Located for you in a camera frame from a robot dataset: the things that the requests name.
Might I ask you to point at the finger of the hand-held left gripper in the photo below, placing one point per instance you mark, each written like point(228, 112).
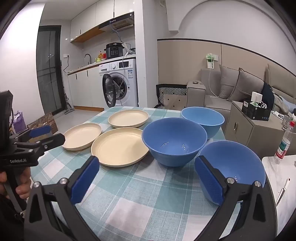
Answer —
point(55, 139)
point(40, 131)

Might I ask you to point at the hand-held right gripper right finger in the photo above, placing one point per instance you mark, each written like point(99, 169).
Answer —
point(209, 183)

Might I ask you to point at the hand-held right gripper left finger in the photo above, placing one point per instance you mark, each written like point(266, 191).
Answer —
point(85, 180)

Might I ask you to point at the beige plate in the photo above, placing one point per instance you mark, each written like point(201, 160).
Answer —
point(120, 146)
point(128, 118)
point(82, 136)

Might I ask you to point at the blue bowl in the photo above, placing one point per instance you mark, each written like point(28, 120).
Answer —
point(203, 118)
point(174, 139)
point(238, 162)

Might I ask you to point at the person's left forearm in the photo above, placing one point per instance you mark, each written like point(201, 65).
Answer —
point(9, 222)

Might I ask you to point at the small object on sofa arm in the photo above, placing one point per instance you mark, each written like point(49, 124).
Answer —
point(196, 81)

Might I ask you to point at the person's left hand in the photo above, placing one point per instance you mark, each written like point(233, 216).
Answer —
point(24, 185)

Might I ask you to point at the brown patterned box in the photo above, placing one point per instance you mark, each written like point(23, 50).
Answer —
point(49, 119)

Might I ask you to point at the purple bag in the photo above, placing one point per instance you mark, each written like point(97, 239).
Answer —
point(18, 121)

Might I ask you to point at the floor mop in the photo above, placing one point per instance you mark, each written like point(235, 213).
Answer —
point(68, 110)

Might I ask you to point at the teal white checked tablecloth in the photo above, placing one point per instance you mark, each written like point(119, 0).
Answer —
point(138, 197)

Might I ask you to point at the white lower kitchen cabinets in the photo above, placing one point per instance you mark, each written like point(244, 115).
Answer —
point(83, 88)

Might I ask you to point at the white kitchen cabinets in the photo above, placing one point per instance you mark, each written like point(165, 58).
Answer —
point(85, 20)
point(83, 88)

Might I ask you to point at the dark glass door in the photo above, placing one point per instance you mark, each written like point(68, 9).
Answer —
point(48, 69)

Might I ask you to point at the grey bedside cabinet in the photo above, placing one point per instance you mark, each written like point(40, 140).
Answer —
point(249, 129)

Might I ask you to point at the white marble side table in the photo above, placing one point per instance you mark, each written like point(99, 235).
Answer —
point(277, 176)

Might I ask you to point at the white slim tool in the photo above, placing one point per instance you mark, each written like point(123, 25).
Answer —
point(283, 190)

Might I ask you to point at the grey sofa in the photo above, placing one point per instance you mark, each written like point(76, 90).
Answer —
point(217, 102)

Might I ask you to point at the clear water bottle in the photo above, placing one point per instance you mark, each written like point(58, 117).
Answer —
point(283, 146)

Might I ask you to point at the black box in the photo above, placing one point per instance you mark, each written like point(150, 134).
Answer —
point(256, 113)

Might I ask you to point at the white washing machine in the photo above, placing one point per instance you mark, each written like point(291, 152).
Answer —
point(129, 92)

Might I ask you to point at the kitchen faucet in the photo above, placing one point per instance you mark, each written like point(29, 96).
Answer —
point(89, 58)

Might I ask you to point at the grey cushion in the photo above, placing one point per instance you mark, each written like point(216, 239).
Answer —
point(247, 85)
point(227, 81)

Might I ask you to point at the dark navy cushion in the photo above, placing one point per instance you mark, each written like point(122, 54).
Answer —
point(268, 95)

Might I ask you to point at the black pressure cooker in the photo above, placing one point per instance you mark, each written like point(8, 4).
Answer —
point(114, 51)

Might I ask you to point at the grey blanket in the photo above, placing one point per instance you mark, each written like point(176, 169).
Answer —
point(281, 102)

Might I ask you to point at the white power strip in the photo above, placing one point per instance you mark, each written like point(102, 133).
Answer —
point(211, 65)

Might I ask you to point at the white upper kitchen cabinets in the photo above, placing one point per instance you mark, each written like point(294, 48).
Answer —
point(85, 20)

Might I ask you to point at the green plug adapter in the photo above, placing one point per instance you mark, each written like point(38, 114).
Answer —
point(209, 57)

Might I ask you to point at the range hood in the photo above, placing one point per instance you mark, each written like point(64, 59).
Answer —
point(120, 23)

